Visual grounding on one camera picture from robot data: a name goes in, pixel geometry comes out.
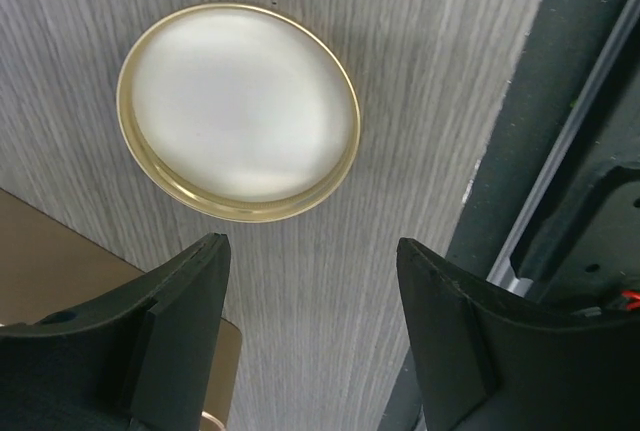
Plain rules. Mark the cream jar lid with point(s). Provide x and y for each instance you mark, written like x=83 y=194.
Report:
x=238 y=112

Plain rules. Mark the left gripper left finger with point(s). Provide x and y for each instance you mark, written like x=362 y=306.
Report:
x=135 y=358

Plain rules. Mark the brown tin of candies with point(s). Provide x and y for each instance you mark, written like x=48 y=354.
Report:
x=46 y=268

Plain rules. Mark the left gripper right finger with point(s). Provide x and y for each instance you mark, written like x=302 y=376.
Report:
x=487 y=359

